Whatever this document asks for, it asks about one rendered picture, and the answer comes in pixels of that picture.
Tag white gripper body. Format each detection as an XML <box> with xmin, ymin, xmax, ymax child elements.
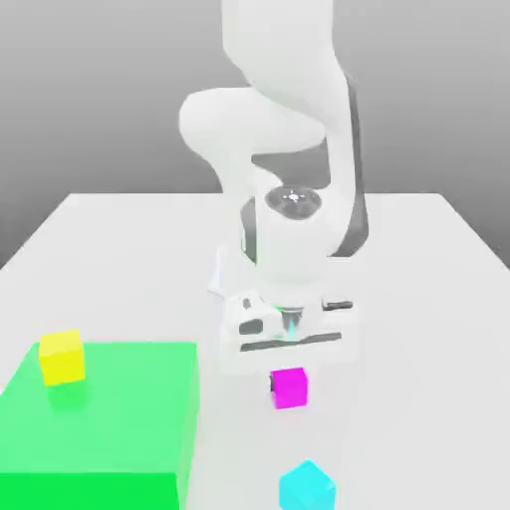
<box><xmin>223</xmin><ymin>297</ymin><xmax>360</xmax><ymax>377</ymax></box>

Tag small magenta cube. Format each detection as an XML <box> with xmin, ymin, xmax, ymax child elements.
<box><xmin>269</xmin><ymin>367</ymin><xmax>309</xmax><ymax>411</ymax></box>

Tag small cyan cube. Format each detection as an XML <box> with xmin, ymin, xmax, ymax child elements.
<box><xmin>278</xmin><ymin>459</ymin><xmax>338</xmax><ymax>510</ymax></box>

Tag small yellow cube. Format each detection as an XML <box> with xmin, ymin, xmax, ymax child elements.
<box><xmin>38</xmin><ymin>329</ymin><xmax>87</xmax><ymax>387</ymax></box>

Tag large green box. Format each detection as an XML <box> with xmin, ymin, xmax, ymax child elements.
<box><xmin>0</xmin><ymin>341</ymin><xmax>199</xmax><ymax>510</ymax></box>

